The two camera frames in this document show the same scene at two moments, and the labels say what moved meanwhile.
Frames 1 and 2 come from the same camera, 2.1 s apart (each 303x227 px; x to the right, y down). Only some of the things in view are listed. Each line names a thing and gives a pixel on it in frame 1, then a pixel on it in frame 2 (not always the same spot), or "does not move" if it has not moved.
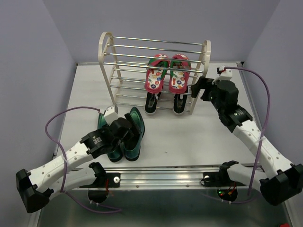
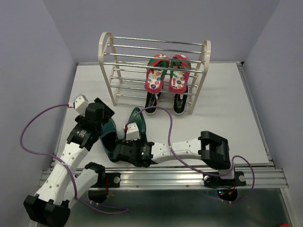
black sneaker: x=151 y=103 does not move
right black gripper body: x=210 y=96 → x=130 y=143
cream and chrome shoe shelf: x=141 y=73 does not move
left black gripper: x=129 y=134 → x=108 y=113
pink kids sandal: x=180 y=68 does not move
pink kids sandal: x=157 y=66 does not move
